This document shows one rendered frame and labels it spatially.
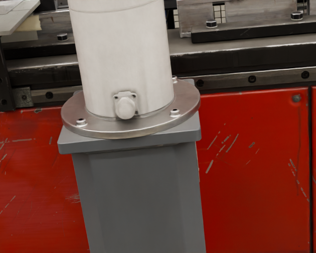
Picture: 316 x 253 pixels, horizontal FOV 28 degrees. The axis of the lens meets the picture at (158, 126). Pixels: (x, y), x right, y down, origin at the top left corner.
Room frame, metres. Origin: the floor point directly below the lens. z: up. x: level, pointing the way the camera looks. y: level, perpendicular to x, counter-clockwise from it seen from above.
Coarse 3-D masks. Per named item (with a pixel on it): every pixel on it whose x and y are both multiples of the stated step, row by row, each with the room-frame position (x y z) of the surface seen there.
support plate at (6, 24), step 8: (16, 8) 1.49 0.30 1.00; (24, 8) 1.48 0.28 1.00; (32, 8) 1.48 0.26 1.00; (0, 16) 1.43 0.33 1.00; (8, 16) 1.42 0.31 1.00; (16, 16) 1.41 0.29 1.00; (24, 16) 1.40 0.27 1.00; (0, 24) 1.35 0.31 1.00; (8, 24) 1.34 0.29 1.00; (16, 24) 1.34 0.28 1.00; (0, 32) 1.29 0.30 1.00; (8, 32) 1.29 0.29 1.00
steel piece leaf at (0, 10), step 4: (0, 4) 1.55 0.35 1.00; (4, 4) 1.54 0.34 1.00; (8, 4) 1.53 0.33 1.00; (12, 4) 1.53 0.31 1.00; (16, 4) 1.52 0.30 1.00; (0, 8) 1.44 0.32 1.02; (4, 8) 1.44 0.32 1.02; (8, 8) 1.49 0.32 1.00; (12, 8) 1.49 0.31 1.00; (0, 12) 1.44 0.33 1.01; (4, 12) 1.44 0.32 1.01; (8, 12) 1.45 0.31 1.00
